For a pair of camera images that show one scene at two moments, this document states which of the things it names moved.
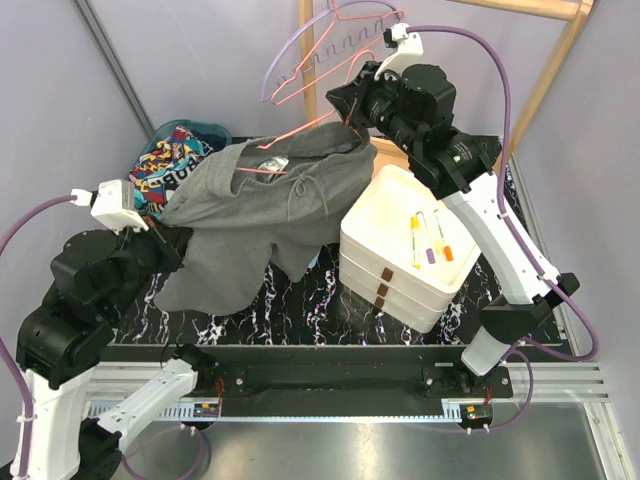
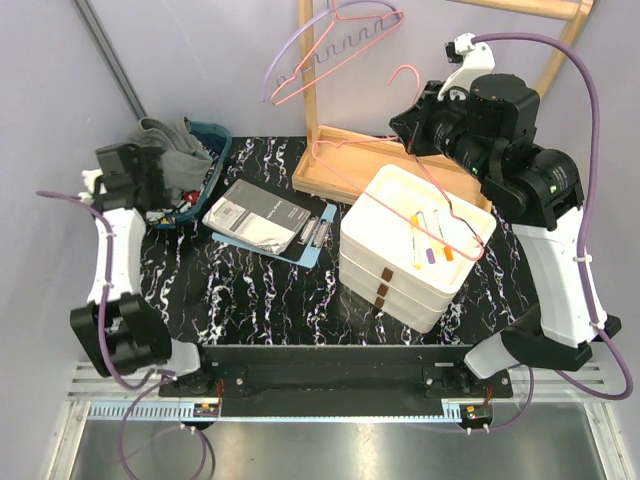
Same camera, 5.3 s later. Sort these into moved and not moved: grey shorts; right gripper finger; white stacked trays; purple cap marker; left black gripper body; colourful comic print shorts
Moved: colourful comic print shorts; right gripper finger; left black gripper body; grey shorts
Not moved: white stacked trays; purple cap marker
